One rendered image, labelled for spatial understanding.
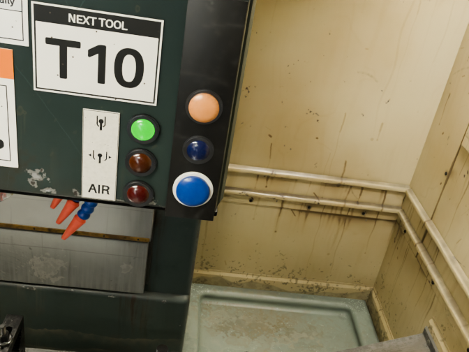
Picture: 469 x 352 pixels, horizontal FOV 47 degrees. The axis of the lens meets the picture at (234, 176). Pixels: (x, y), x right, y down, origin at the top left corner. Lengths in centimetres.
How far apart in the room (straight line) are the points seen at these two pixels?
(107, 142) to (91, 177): 4
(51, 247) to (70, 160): 90
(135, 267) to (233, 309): 60
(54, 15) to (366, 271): 165
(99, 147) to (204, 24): 14
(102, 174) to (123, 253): 88
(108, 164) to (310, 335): 147
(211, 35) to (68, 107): 13
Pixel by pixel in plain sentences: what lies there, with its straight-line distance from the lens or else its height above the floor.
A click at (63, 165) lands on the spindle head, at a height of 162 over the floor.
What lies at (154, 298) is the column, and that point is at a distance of 146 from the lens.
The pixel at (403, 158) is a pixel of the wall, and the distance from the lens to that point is 173.
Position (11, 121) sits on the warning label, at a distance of 48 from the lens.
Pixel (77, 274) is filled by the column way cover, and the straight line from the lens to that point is 142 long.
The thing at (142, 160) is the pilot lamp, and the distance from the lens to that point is 47.
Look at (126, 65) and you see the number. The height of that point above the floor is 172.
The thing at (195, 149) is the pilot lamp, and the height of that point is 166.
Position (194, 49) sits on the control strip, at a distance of 43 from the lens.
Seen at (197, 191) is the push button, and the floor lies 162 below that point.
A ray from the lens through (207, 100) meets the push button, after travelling 44.
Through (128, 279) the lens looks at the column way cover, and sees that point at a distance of 140.
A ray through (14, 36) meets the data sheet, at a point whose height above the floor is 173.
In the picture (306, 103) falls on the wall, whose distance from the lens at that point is 158.
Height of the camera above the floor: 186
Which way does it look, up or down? 29 degrees down
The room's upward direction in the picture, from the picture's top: 10 degrees clockwise
